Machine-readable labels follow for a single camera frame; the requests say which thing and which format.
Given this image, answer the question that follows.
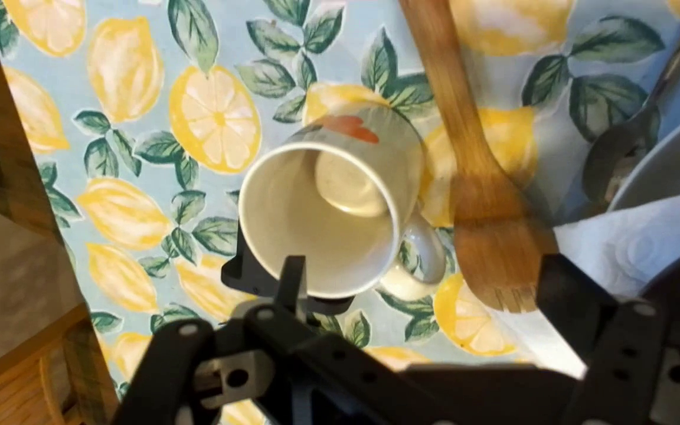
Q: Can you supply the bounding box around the lemon print tablecloth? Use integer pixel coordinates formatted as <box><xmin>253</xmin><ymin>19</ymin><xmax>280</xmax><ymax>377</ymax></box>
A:
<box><xmin>0</xmin><ymin>0</ymin><xmax>680</xmax><ymax>425</ymax></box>

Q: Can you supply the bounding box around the white plate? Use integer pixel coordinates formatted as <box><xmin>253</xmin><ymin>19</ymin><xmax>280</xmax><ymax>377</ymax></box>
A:
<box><xmin>606</xmin><ymin>96</ymin><xmax>680</xmax><ymax>214</ymax></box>

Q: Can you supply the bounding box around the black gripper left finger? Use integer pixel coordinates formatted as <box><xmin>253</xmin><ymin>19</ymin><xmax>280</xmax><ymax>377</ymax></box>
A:
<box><xmin>111</xmin><ymin>252</ymin><xmax>336</xmax><ymax>425</ymax></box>

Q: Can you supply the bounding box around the white paper napkin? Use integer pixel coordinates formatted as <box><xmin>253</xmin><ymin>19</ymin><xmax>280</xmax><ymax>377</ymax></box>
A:
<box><xmin>549</xmin><ymin>186</ymin><xmax>680</xmax><ymax>301</ymax></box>

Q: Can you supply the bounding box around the metal spoon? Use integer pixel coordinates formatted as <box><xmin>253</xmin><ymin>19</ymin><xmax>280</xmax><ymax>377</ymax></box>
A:
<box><xmin>584</xmin><ymin>6</ymin><xmax>680</xmax><ymax>208</ymax></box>

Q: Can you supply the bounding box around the large wooden chair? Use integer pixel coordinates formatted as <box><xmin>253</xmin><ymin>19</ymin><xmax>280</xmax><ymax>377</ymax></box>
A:
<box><xmin>0</xmin><ymin>304</ymin><xmax>123</xmax><ymax>425</ymax></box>

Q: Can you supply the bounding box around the white mug with red print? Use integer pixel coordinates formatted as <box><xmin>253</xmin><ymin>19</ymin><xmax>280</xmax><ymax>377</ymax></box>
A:
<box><xmin>237</xmin><ymin>101</ymin><xmax>449</xmax><ymax>304</ymax></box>

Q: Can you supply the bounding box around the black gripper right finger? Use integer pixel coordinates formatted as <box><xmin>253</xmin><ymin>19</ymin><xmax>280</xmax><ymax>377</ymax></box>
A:
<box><xmin>536</xmin><ymin>252</ymin><xmax>680</xmax><ymax>425</ymax></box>

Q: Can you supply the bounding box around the wooden spatula fork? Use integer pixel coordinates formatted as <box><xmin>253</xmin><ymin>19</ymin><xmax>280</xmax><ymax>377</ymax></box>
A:
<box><xmin>397</xmin><ymin>0</ymin><xmax>559</xmax><ymax>313</ymax></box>

